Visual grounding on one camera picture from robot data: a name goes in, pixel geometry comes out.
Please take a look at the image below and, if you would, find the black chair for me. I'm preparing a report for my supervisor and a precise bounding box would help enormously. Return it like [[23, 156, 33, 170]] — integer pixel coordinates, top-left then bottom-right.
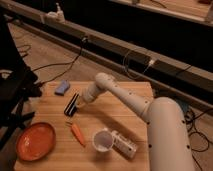
[[0, 13, 42, 150]]

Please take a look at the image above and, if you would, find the orange toy carrot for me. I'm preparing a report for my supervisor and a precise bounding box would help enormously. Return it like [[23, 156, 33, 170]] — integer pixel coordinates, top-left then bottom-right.
[[67, 122, 86, 147]]

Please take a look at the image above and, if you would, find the black cable on floor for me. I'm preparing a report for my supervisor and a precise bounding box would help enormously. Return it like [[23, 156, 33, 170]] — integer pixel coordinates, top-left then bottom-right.
[[31, 37, 88, 86]]

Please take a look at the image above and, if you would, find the white plastic cup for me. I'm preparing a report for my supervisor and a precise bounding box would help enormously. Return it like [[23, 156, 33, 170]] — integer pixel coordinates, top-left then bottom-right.
[[92, 128, 114, 153]]

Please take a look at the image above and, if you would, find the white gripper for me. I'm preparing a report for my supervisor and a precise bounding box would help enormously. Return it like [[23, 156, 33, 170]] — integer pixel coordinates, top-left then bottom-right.
[[75, 83, 101, 110]]

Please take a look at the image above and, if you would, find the black cables right floor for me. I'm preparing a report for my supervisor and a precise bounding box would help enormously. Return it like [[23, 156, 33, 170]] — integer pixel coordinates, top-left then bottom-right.
[[183, 106, 213, 171]]

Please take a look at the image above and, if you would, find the blue box on floor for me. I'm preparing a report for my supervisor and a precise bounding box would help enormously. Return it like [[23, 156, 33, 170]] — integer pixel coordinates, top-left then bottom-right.
[[176, 99, 189, 113]]

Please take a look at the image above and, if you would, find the white rectangular box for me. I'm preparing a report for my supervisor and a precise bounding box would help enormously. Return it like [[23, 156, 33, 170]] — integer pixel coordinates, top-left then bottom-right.
[[111, 130, 138, 159]]

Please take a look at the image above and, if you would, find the white object on rail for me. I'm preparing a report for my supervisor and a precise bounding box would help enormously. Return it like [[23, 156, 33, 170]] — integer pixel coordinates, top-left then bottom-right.
[[45, 4, 65, 22]]

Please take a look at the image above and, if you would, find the blue sponge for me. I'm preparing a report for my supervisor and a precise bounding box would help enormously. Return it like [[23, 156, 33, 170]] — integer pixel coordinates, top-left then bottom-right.
[[54, 80, 70, 96]]

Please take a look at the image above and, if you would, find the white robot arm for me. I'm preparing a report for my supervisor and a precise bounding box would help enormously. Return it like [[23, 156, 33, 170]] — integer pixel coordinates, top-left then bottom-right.
[[76, 73, 195, 171]]

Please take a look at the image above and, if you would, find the orange plate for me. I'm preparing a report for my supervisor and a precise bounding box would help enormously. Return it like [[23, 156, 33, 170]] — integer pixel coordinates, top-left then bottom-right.
[[16, 122, 56, 161]]

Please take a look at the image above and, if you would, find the white cable at rail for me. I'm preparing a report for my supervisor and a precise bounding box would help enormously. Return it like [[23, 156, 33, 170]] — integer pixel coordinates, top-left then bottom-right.
[[122, 49, 156, 81]]

